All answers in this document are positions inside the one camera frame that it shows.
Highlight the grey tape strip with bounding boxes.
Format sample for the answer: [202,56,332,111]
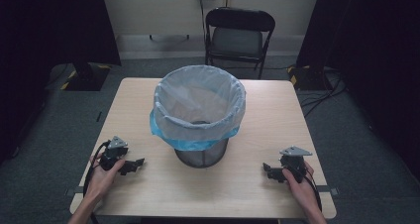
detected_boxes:
[315,184,340,197]
[63,185,87,197]

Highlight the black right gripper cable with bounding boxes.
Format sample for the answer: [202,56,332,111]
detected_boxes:
[290,166,323,216]

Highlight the black floor cables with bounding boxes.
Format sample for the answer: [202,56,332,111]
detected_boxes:
[297,68,349,119]

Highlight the black wall socket cable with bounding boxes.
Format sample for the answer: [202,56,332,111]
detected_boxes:
[197,0,208,45]

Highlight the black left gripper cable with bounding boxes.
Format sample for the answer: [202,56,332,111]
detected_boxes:
[81,140,112,224]

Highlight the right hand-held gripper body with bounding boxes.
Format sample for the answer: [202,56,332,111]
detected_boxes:
[278,146,313,184]

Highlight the person's left hand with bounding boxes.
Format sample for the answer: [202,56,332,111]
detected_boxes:
[83,153,127,203]

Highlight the metal mesh trash bin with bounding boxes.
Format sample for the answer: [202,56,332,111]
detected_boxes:
[173,119,230,169]

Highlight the translucent blue trash bag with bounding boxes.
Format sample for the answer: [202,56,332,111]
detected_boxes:
[149,63,248,152]

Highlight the black folding chair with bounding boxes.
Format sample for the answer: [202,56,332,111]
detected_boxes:
[204,6,276,80]

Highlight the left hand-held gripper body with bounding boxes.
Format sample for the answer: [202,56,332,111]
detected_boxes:
[98,135,131,172]

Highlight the person's right hand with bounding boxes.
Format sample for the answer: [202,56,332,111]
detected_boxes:
[281,161,321,216]

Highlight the black stand base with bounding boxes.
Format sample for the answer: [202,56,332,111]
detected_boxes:
[286,64,329,92]
[59,61,112,92]

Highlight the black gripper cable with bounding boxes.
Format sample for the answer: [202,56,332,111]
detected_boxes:
[290,166,323,216]
[81,140,112,224]

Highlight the black curtain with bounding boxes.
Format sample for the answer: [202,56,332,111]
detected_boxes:
[0,0,122,164]
[295,0,420,182]

